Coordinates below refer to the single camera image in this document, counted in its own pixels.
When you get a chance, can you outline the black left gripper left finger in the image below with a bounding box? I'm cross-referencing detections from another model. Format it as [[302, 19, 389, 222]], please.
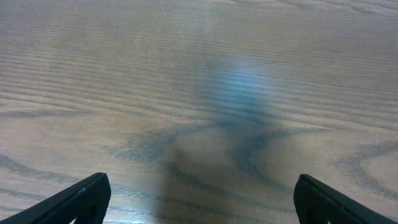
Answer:
[[1, 172, 111, 224]]

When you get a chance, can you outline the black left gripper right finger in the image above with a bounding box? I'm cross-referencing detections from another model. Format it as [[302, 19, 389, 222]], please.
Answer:
[[294, 174, 397, 224]]

